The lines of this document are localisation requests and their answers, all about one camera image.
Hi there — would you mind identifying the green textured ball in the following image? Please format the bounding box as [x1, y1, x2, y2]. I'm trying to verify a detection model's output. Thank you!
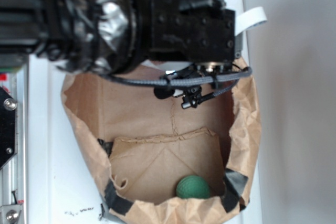
[176, 175, 211, 199]

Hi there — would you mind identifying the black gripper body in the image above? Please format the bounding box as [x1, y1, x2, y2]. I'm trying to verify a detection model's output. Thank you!
[136, 0, 235, 63]

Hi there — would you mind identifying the brown paper bag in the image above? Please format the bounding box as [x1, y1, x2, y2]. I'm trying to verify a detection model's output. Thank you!
[61, 73, 261, 223]

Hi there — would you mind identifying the black metal bracket plate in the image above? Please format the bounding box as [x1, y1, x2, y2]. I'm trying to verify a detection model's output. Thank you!
[0, 88, 17, 168]

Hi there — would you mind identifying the aluminium frame rail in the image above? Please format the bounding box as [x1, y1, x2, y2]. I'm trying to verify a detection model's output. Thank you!
[1, 55, 28, 223]

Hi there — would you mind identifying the white flat ribbon cable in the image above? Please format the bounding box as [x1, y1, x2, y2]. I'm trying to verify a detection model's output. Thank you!
[234, 6, 268, 37]

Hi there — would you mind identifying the grey braided cable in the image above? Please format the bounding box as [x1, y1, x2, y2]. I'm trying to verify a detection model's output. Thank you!
[106, 65, 253, 88]

